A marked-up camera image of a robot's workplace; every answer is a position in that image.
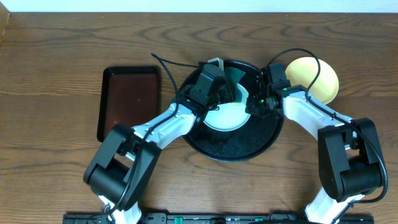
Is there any green yellow sponge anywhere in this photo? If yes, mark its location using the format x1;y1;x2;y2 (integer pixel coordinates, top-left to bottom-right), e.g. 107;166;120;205
224;67;246;103

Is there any light blue plate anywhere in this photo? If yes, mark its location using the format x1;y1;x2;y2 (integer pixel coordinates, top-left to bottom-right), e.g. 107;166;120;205
204;84;251;132

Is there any yellow plate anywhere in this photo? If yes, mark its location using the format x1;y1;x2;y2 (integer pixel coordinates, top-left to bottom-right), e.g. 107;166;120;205
285;57;339;105

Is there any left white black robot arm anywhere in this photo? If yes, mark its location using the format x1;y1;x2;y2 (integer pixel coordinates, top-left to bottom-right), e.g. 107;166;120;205
83;78;248;223

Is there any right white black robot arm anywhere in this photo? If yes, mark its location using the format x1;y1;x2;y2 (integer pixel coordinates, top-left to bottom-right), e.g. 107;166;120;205
246;85;388;223

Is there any round black tray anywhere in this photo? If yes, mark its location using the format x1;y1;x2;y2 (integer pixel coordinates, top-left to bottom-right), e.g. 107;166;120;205
183;60;284;162

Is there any rectangular dark brown tray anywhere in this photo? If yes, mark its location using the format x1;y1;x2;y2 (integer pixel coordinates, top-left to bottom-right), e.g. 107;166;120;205
96;66;161;142

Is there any right black cable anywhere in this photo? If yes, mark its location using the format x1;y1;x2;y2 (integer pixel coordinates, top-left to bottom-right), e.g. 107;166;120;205
267;47;389;224

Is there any black cable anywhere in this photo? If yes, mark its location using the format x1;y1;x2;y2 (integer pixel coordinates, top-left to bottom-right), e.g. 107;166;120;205
267;47;389;224
105;52;206;215

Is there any left black cable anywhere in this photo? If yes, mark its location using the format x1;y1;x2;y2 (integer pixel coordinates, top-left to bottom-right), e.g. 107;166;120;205
105;52;206;215

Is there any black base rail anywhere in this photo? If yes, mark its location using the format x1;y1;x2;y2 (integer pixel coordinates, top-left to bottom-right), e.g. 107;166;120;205
62;212;376;224

